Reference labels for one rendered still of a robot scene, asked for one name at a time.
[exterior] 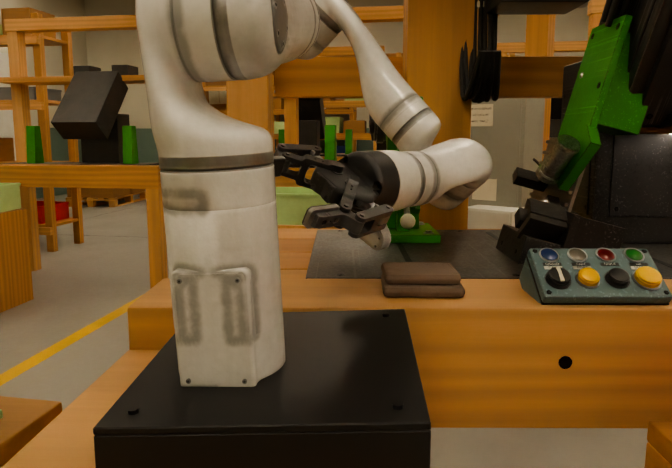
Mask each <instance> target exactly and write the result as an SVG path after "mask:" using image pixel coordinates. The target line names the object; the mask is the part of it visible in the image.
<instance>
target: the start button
mask: <svg viewBox="0 0 672 468"><path fill-rule="evenodd" d="M634 277H635V279H636V281H637V282H638V283H639V284H641V285H643V286H645V287H648V288H656V287H658V286H659V285H660V284H661V282H662V276H661V274H660V273H659V272H658V271H657V270H656V269H654V268H652V267H648V266H643V267H639V268H638V269H637V270H636V272H635V274H634Z"/></svg>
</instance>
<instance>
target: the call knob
mask: <svg viewBox="0 0 672 468"><path fill-rule="evenodd" d="M547 279H548V280H549V282H550V283H551V284H553V285H555V286H558V287H565V286H567V285H568V284H569V283H570V280H571V276H570V273H569V272H568V271H567V270H566V269H564V268H561V267H554V268H552V269H550V270H549V272H548V274H547Z"/></svg>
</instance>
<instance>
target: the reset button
mask: <svg viewBox="0 0 672 468"><path fill-rule="evenodd" d="M577 277H578V280H579V281H580V282H581V283H582V284H584V285H587V286H595V285H597V284H598V282H599V280H600V276H599V273H598V272H597V271H596V270H594V269H592V268H583V269H581V270H580V271H579V273H578V276H577Z"/></svg>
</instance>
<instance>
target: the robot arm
mask: <svg viewBox="0 0 672 468"><path fill-rule="evenodd" d="M135 10H136V24H137V32H138V40H139V46H140V53H141V59H142V65H143V72H144V78H145V85H146V92H147V100H148V108H149V116H150V124H151V129H152V133H153V137H154V140H155V144H156V147H157V151H158V157H159V168H160V169H161V170H160V178H161V189H162V200H163V212H164V223H165V234H166V245H167V255H168V266H169V277H170V287H171V298H172V309H173V320H174V329H175V339H176V349H177V360H178V370H179V374H180V384H181V386H183V387H254V386H256V385H257V383H258V382H259V381H260V380H261V379H263V378H265V377H267V376H269V375H272V374H273V373H275V372H276V371H278V370H279V369H280V368H281V367H282V366H283V365H284V363H285V360H286V358H285V339H284V320H283V306H282V289H281V272H280V256H279V239H278V222H277V205H276V185H275V177H278V176H284V177H288V178H291V179H294V180H295V181H296V184H297V185H299V186H303V187H306V188H309V189H312V190H313V191H314V192H316V193H317V194H319V195H320V196H321V197H322V199H323V200H324V201H325V202H326V203H330V204H326V205H318V206H311V207H309V208H308V209H307V211H306V213H305V216H304V218H303V221H302V224H303V225H304V226H305V227H306V228H307V229H310V228H316V229H321V228H326V227H333V226H334V227H336V228H338V229H342V228H345V229H347V230H348V235H349V236H350V237H352V238H360V239H361V240H362V241H363V242H364V243H365V244H366V245H368V246H369V247H370V248H372V249H373V250H382V249H386V248H388V247H389V245H390V242H391V234H390V231H389V228H388V226H387V222H388V220H389V218H390V216H391V214H392V212H394V211H398V210H401V209H404V208H407V207H413V206H420V205H425V204H428V203H430V204H432V205H433V206H435V207H437V208H439V209H443V210H451V209H454V208H455V207H457V206H458V205H460V204H461V203H462V202H463V201H464V200H465V199H466V198H468V197H469V196H470V195H471V194H472V193H473V192H474V191H476V190H477V189H478V188H479V187H480V186H481V185H483V184H484V183H485V182H486V181H487V180H488V178H489V177H490V175H491V172H492V168H493V163H492V158H491V156H490V154H489V152H488V151H487V149H486V148H485V147H484V146H482V145H481V144H480V143H478V142H476V141H474V140H471V139H467V138H455V139H450V140H447V141H444V142H441V143H438V144H435V145H433V146H432V143H433V141H434V139H435V137H436V135H437V134H438V132H439V130H440V127H441V122H440V120H439V118H438V117H437V116H436V114H435V113H434V112H433V111H432V110H431V109H430V108H429V106H428V105H427V104H426V103H425V102H424V101H423V100H422V99H421V98H420V97H419V95H418V94H417V93H416V92H415V91H414V90H413V89H412V88H411V87H410V86H409V84H408V83H407V82H406V81H405V80H404V78H403V77H402V76H401V75H400V73H399V72H398V71H397V70H396V68H395V67H394V65H393V64H392V63H391V61H390V60H389V58H388V57H387V55H386V54H385V52H384V51H383V49H382V48H381V46H380V45H379V44H378V42H377V41H376V39H375V38H374V37H373V35H372V34H371V32H370V31H369V30H368V28H367V27H366V26H365V24H364V23H363V22H362V20H361V19H360V18H359V16H358V15H357V14H356V12H355V11H354V10H353V8H352V7H351V6H350V4H349V3H348V1H347V0H135ZM341 31H343V32H344V34H345V35H346V37H347V38H348V40H349V42H350V44H351V46H352V48H353V51H354V54H355V58H356V61H357V65H358V71H359V76H360V83H361V88H362V94H363V98H364V102H365V105H366V108H367V110H368V112H369V114H370V116H371V117H372V119H373V120H374V121H375V123H376V124H377V125H378V126H379V127H380V128H381V130H382V131H383V132H384V133H385V134H386V135H387V136H388V137H389V139H390V140H391V141H392V142H393V143H394V144H395V145H396V147H397V148H398V149H399V151H395V150H373V151H355V152H352V153H349V154H348V155H346V156H345V157H343V158H342V159H340V160H339V161H334V160H327V159H325V160H324V159H323V158H322V157H321V156H320V153H321V150H322V149H321V148H320V147H319V146H316V145H301V144H284V143H279V144H278V145H277V148H276V150H275V153H274V152H273V141H272V137H271V135H270V133H269V132H268V131H267V130H265V129H264V128H261V127H258V126H255V125H252V124H248V123H245V122H242V121H239V120H236V119H233V118H231V117H229V116H227V115H225V114H223V113H221V112H220V111H218V110H217V109H215V108H214V107H213V106H211V105H210V104H209V103H208V101H207V99H206V97H205V94H204V90H203V86H202V82H217V81H236V80H250V79H256V78H260V77H263V76H266V75H268V74H270V73H272V72H273V71H275V70H276V69H277V68H278V67H279V66H280V65H281V64H283V63H287V62H289V61H293V60H295V59H302V60H310V59H313V58H314V57H316V56H317V55H319V54H320V53H321V52H322V51H323V50H324V48H326V47H327V46H328V45H329V43H330V42H331V41H332V40H333V39H334V38H335V37H336V36H337V35H338V34H339V33H340V32H341ZM289 152H290V153H289ZM289 167H292V168H300V169H299V171H293V170H290V169H288V168H289ZM315 167H316V169H315V170H314V172H313V174H312V177H311V180H309V179H306V178H305V175H306V172H307V170H309V168H315Z"/></svg>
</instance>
